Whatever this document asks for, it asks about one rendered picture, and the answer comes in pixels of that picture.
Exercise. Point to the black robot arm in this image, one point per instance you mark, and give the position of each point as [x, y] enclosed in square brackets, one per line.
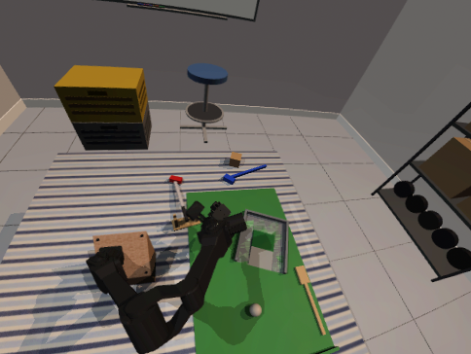
[140, 314]

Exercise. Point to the blue golf putter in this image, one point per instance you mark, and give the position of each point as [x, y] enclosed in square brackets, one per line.
[231, 178]

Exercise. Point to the white golf ball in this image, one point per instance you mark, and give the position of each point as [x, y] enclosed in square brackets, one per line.
[255, 309]

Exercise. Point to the green putting mat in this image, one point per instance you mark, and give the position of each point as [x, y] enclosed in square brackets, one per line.
[287, 324]

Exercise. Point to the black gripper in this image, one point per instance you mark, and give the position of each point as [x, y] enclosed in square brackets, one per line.
[194, 213]

